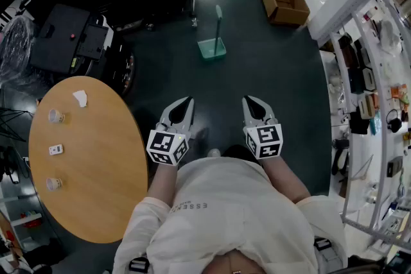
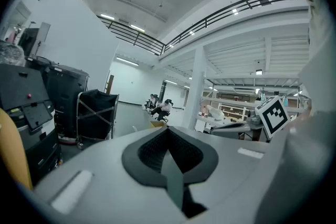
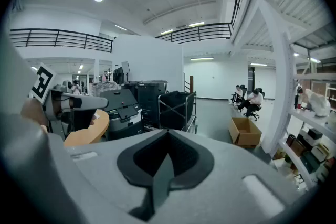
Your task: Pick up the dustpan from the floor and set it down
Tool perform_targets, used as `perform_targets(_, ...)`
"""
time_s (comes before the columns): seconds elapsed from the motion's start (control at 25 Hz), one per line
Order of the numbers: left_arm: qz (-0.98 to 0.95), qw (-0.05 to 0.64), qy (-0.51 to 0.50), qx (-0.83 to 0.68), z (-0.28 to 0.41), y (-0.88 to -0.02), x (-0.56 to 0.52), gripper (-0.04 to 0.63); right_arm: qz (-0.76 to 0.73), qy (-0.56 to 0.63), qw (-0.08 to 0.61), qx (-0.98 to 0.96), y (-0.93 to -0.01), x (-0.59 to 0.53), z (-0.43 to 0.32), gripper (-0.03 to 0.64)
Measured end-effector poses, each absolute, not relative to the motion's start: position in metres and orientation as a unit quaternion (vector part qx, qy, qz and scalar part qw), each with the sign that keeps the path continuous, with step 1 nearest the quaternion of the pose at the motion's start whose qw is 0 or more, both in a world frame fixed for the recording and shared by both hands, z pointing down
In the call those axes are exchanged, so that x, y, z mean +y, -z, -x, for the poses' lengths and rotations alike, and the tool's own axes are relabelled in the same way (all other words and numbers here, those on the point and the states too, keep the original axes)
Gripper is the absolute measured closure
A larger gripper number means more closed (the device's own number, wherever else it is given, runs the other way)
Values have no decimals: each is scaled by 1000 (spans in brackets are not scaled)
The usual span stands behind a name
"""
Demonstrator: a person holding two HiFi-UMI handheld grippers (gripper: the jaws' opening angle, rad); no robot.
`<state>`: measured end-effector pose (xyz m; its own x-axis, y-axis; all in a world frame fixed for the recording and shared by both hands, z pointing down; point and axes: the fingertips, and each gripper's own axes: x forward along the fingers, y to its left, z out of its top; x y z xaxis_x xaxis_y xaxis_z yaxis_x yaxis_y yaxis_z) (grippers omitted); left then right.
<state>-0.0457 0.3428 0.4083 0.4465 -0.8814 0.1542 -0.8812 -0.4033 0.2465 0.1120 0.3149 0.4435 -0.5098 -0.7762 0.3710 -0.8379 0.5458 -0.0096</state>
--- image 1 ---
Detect orange packets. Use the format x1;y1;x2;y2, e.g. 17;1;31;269
389;84;409;104

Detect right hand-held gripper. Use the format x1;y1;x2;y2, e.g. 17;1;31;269
241;95;284;160

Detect person's right forearm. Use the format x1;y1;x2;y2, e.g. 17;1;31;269
261;156;311;203

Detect black tripod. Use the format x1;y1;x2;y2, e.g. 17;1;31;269
0;107;34;142

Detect green dustpan with long handle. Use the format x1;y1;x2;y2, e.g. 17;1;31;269
197;4;227;60

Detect person's white shirt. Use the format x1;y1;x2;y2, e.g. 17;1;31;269
111;156;348;274

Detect black strap buckle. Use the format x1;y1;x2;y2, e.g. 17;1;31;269
313;236;333;252
128;257;151;274

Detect crumpled white paper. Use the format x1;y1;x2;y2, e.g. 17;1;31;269
72;90;89;108

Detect black pouch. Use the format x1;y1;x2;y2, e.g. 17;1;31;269
349;107;371;135

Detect black headphones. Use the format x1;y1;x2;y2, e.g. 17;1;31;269
386;108;403;133

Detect round wooden table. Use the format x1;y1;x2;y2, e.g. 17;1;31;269
28;75;150;244

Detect clear plastic wrap bundle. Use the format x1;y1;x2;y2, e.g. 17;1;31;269
0;15;43;89

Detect white plastic bag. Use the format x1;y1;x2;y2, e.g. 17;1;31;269
380;18;403;55

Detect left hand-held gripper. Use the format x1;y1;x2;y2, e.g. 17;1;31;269
146;96;196;167

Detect white paper cup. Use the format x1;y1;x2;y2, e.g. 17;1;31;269
48;108;66;124
45;176;63;192

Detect black machine base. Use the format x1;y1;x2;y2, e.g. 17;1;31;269
29;3;110;75

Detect open cardboard box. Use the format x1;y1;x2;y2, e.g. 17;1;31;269
258;0;311;27

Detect person's black trousers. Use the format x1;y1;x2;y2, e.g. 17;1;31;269
221;144;261;166

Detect person's left forearm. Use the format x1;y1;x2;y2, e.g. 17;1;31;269
146;163;179;205

